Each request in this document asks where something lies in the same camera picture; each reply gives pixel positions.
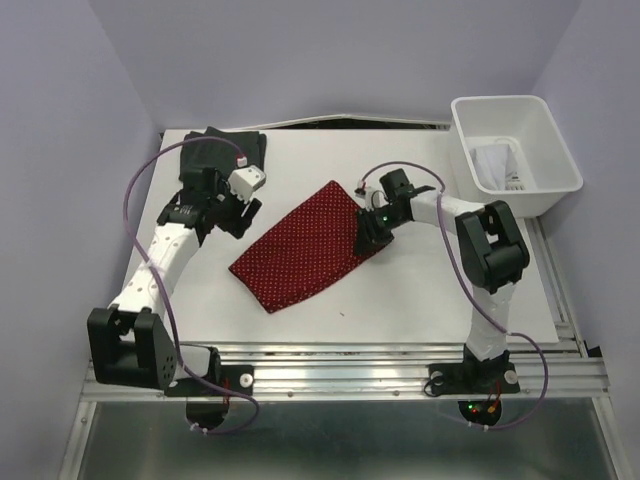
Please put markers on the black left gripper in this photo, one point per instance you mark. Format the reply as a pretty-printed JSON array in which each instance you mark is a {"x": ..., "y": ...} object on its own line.
[{"x": 239, "y": 225}]

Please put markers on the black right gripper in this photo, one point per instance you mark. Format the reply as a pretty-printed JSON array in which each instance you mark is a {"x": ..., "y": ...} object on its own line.
[{"x": 367, "y": 235}]

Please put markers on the red dotted skirt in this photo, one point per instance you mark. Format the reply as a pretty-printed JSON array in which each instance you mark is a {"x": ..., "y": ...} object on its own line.
[{"x": 307, "y": 251}]

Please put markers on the dark grey dotted skirt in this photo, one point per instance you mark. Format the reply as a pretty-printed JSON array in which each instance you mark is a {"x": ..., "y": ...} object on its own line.
[{"x": 221, "y": 150}]

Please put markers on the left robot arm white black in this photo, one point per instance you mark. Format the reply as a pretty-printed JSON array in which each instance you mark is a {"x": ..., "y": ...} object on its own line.
[{"x": 132, "y": 343}]

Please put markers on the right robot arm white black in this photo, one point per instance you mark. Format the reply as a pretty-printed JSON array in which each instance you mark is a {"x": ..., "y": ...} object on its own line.
[{"x": 488, "y": 255}]

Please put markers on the white garment in bin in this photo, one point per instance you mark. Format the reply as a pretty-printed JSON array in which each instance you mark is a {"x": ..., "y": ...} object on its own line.
[{"x": 496, "y": 167}]

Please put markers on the white plastic bin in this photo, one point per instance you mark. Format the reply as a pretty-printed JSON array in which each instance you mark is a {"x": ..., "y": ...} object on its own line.
[{"x": 545, "y": 164}]

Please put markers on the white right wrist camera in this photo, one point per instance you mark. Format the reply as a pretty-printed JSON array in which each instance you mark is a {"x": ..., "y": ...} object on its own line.
[{"x": 371, "y": 197}]

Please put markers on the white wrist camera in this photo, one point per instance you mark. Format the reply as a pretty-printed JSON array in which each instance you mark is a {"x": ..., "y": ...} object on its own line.
[
  {"x": 245, "y": 182},
  {"x": 371, "y": 197}
]

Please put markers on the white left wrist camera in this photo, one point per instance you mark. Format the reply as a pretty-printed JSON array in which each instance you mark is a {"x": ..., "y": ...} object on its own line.
[{"x": 245, "y": 182}]

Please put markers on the aluminium rail frame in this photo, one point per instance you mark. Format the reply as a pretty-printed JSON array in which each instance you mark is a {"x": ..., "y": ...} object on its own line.
[{"x": 398, "y": 371}]

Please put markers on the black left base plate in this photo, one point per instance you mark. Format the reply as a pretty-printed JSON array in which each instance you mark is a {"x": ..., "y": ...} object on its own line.
[{"x": 237, "y": 378}]

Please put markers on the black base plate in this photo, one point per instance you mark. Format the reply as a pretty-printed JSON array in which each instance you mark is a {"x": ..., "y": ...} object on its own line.
[
  {"x": 450, "y": 379},
  {"x": 237, "y": 378}
]

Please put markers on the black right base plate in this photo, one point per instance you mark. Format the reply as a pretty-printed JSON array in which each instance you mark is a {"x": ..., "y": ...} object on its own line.
[{"x": 450, "y": 379}]

